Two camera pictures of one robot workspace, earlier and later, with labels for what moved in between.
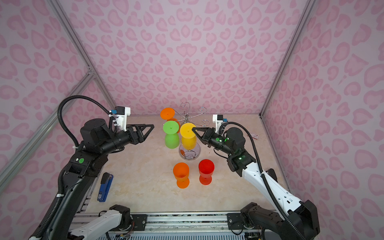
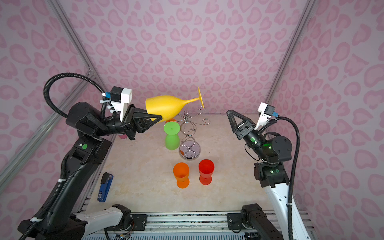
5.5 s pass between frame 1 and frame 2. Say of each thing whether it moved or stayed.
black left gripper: moved
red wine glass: stayed
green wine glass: stayed
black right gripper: moved
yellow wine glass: moved
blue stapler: stayed
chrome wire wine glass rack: stayed
